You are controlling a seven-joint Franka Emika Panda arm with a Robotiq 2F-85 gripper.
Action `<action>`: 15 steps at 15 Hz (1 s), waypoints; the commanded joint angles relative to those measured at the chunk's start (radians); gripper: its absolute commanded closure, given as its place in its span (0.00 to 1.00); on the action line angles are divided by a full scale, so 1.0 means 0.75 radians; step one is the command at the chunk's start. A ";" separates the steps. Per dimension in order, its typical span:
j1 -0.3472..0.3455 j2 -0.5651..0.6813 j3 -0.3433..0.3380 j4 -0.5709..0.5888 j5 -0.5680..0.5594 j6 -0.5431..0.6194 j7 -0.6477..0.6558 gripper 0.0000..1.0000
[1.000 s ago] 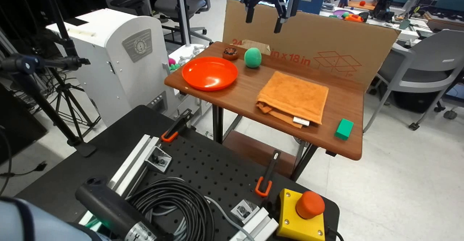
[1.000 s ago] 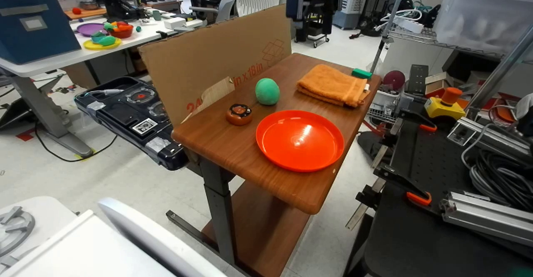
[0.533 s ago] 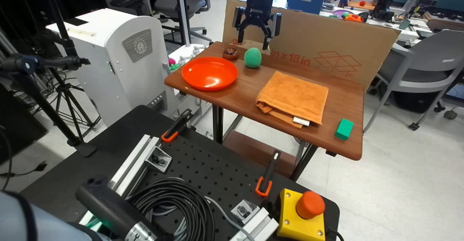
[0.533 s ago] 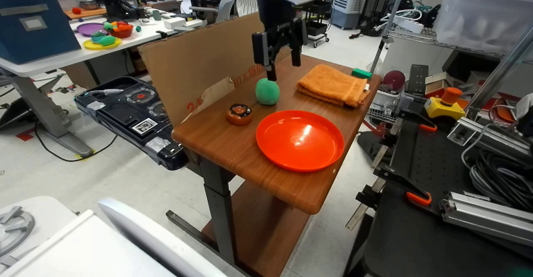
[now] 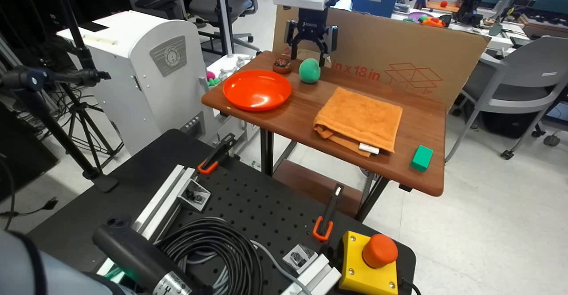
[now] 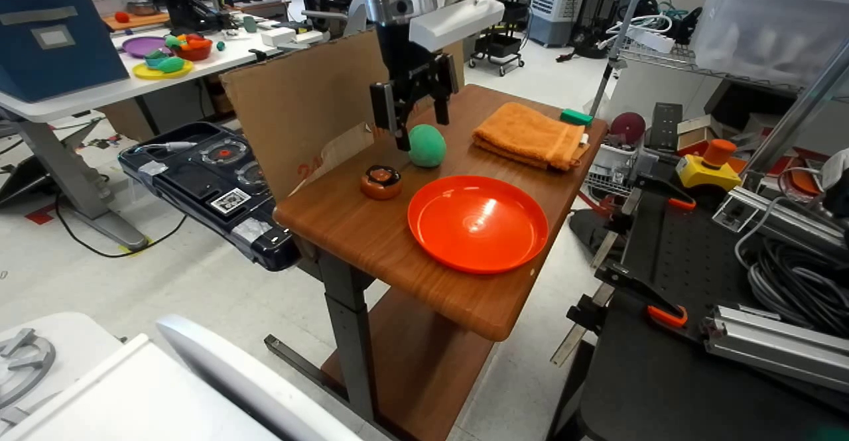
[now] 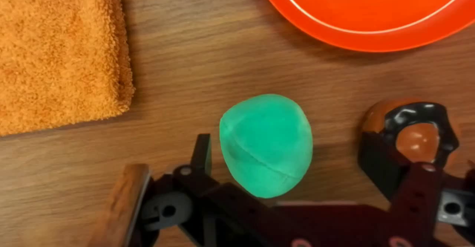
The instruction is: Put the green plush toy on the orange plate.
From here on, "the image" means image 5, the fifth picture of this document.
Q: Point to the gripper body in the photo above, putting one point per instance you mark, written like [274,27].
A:
[312,23]

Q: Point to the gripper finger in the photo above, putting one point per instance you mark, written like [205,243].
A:
[332,38]
[290,32]

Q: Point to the green plush toy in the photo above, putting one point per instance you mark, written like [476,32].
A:
[309,71]

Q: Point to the orange plate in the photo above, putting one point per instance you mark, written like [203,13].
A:
[257,91]

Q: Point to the small brown bowl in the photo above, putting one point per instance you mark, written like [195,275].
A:
[282,66]

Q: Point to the white pole stand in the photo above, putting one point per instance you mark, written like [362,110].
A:
[225,29]

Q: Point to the cardboard sheet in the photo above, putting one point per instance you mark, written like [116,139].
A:
[399,51]

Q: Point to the black office chair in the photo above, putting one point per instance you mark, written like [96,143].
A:
[213,4]

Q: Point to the folded orange towel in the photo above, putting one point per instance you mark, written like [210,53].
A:
[359,119]

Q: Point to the orange and black clamp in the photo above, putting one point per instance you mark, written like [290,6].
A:
[216,155]
[327,217]

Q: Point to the green block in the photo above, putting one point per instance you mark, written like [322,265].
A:
[421,158]

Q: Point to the white machine cabinet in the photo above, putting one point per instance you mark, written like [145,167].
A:
[146,86]

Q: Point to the cluttered white table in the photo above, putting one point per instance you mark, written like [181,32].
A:
[497,24]

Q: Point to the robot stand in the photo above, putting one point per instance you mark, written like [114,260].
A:
[248,197]

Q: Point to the grey chair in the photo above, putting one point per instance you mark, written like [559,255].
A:
[519,82]

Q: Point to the yellow emergency stop button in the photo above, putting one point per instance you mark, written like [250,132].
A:
[368,264]

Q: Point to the aluminium rail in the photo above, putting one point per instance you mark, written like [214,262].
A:
[166,199]
[313,273]

